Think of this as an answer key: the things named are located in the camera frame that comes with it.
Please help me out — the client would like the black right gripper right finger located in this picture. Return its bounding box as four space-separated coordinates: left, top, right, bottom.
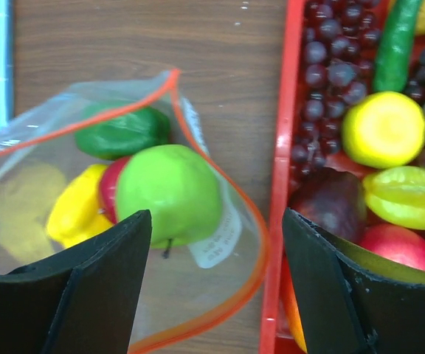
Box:
282 209 425 353

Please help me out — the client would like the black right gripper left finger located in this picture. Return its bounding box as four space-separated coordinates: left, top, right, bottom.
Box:
0 210 152 353

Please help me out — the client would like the yellow bell pepper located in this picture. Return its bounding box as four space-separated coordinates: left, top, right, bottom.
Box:
46 164 113 249

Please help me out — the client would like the red pomegranate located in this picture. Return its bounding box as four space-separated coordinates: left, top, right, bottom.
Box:
98 156 131 223

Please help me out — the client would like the green apple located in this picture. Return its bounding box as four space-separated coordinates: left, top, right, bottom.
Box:
114 145 223 248

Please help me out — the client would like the clear orange-trimmed zip bag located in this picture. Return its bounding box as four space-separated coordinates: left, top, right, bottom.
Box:
0 70 269 353

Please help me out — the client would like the green bell pepper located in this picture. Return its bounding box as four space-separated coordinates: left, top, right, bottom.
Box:
75 106 170 160

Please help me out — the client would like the green chili pepper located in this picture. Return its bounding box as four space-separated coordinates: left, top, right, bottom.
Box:
372 0 422 92

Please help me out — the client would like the orange red mango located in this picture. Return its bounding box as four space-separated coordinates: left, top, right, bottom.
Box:
280 256 308 353

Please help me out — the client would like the pink red peach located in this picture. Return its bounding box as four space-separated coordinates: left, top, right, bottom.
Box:
359 223 425 271

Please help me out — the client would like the red plastic tray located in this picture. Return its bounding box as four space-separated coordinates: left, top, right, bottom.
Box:
259 1 305 353

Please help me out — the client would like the yellow-green starfruit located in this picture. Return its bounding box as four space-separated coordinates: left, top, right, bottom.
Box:
362 166 425 230

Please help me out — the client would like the yellow lemon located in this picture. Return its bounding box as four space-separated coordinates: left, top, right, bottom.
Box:
341 91 425 169

